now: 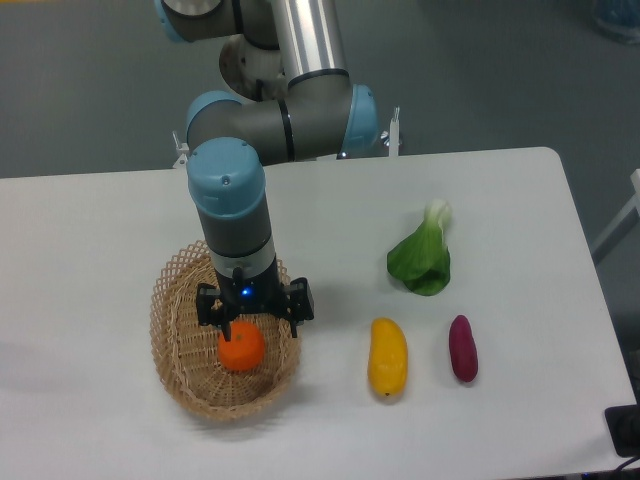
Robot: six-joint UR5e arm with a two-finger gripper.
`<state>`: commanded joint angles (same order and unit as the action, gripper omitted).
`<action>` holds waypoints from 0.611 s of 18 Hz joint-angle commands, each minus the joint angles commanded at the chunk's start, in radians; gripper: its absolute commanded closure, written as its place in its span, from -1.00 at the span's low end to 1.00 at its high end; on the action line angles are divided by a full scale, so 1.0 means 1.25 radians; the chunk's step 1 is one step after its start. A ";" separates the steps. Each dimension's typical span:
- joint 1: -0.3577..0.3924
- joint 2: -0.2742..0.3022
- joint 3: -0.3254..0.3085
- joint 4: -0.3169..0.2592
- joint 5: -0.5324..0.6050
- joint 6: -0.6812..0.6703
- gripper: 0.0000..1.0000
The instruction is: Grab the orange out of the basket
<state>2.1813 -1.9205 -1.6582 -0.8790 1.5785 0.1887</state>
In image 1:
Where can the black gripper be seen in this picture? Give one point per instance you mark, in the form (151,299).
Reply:
(245,294)

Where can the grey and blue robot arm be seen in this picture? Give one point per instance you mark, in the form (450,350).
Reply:
(301,104)

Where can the woven wicker basket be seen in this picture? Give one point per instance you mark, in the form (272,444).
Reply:
(186,355)

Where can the orange fruit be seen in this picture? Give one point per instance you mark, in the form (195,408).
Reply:
(245,350)

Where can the yellow mango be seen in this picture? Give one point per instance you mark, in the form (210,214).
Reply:
(388,358)

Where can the green bok choy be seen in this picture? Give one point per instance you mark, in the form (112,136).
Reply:
(422,260)

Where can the purple sweet potato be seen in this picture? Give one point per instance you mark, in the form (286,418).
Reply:
(463,350)

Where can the black device at table edge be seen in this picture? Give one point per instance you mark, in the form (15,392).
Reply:
(623,425)

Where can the blue object top right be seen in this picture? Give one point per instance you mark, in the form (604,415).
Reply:
(618,19)

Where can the white metal frame right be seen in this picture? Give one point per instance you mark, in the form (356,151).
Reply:
(620,225)

